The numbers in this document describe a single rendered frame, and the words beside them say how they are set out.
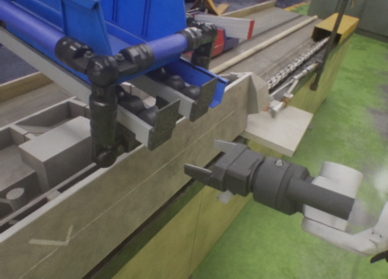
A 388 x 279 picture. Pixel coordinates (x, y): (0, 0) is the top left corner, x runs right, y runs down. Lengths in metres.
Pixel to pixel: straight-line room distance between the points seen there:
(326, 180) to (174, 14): 0.36
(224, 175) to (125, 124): 0.20
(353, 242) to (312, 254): 1.33
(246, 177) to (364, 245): 0.20
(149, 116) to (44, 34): 0.16
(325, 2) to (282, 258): 5.46
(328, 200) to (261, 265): 1.23
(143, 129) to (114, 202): 0.25
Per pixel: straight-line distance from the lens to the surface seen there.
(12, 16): 0.47
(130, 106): 0.41
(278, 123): 1.16
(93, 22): 0.39
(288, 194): 0.48
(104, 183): 0.57
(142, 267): 0.90
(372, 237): 0.49
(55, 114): 0.88
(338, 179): 0.51
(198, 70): 0.50
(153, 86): 0.49
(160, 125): 0.38
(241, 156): 0.56
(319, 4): 6.56
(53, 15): 0.46
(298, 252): 1.79
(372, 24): 6.47
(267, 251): 1.73
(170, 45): 0.41
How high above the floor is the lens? 1.39
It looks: 36 degrees down
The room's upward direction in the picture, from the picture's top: 7 degrees clockwise
